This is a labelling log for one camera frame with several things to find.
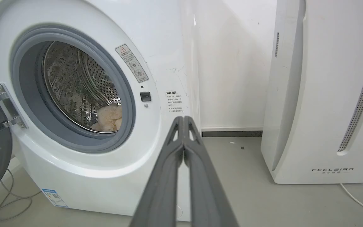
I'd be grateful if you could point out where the cream plush toy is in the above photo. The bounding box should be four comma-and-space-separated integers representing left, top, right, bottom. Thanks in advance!
90, 104, 123, 132

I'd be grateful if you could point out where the grey power cable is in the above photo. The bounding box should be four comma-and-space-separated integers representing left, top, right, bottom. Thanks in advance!
0, 169, 42, 227

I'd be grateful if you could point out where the white front-load washing machine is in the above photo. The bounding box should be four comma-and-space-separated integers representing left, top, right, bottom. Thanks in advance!
0, 0, 201, 222

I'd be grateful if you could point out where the white air purifier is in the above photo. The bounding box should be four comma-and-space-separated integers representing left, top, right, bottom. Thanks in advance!
260, 0, 363, 184

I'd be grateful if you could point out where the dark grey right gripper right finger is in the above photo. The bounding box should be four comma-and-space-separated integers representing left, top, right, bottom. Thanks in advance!
183, 116, 239, 227

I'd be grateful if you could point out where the white power cable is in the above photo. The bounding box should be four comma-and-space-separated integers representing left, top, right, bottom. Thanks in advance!
340, 183, 363, 219

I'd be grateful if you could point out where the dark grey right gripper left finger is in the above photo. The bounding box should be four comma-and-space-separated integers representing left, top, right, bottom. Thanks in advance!
129, 116, 184, 227

